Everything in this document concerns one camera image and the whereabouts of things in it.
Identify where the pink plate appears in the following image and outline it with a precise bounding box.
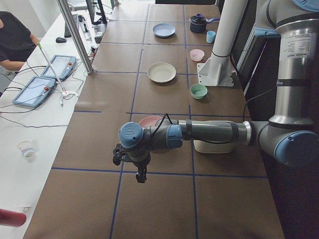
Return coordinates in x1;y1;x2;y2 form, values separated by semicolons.
139;116;162;127

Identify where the black monitor stand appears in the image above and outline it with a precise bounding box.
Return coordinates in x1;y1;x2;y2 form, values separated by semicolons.
86;0;108;25

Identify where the black computer mouse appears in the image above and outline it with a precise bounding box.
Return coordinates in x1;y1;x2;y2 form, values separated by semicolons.
55;37;67;43

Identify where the person in black shirt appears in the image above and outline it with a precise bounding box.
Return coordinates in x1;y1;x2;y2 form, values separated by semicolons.
0;11;40;71

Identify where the green bowl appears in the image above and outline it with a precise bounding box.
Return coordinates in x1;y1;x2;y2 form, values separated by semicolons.
190;84;208;100

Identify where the pink bowl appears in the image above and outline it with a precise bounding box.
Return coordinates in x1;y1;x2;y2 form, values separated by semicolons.
190;49;205;62

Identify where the black keyboard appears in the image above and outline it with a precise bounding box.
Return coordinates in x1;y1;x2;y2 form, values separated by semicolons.
64;14;79;38

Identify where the lower teach pendant tablet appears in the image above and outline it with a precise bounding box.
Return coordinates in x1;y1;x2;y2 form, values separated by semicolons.
12;77;56;108

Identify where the paper cup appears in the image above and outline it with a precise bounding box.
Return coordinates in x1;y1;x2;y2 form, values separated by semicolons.
17;141;35;163

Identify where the dark blue pot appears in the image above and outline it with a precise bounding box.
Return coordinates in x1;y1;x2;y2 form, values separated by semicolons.
189;13;220;33

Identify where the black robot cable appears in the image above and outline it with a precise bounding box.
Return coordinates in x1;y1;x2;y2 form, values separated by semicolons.
149;113;175;137

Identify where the white pillar with base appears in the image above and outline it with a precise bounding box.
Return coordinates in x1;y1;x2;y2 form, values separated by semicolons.
197;0;248;87

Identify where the cream plate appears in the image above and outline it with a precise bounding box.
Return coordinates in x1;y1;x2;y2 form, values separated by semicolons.
147;62;176;83

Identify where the blue plate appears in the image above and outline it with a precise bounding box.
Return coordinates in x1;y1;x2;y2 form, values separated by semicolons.
152;23;176;38

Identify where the upper teach pendant tablet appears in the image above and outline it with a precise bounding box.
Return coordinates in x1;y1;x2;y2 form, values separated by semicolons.
50;55;77;81

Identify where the stick with green tip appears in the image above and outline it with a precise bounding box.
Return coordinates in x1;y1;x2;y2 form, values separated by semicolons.
37;41;67;96

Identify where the light blue cup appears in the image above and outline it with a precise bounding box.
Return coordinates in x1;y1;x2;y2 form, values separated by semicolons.
206;31;216;43

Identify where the aluminium frame post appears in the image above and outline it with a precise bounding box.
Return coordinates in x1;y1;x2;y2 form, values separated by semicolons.
57;0;94;75

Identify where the teach pendant tablet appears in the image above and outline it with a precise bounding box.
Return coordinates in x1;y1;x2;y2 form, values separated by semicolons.
50;55;77;81
12;77;56;108

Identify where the red cylinder bottle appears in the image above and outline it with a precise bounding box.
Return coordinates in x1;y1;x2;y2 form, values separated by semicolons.
0;209;26;227

